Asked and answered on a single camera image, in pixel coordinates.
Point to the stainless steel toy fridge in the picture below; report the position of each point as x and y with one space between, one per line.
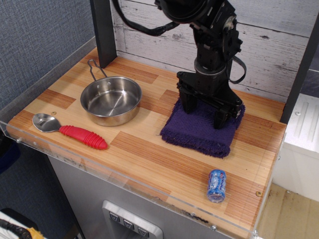
131 201

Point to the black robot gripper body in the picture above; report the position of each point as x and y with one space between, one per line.
211 89

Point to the stainless steel small pan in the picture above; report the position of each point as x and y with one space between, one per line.
111 101

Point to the black shelf post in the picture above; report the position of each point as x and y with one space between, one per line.
104 31
301 73

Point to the white side cabinet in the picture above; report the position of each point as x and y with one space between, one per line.
297 167

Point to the dark blue towel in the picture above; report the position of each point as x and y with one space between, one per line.
196 131

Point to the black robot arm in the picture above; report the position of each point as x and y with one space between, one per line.
217 40

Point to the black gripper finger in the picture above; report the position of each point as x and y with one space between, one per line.
189 102
220 118

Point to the blue gum bottle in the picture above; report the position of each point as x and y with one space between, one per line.
216 186

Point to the yellow black object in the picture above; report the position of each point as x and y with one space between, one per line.
20 232

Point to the black right shelf post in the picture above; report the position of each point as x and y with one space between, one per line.
301 73

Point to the red handled metal spoon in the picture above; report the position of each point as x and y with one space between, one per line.
47 123

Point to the black left shelf post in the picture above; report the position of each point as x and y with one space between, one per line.
104 31

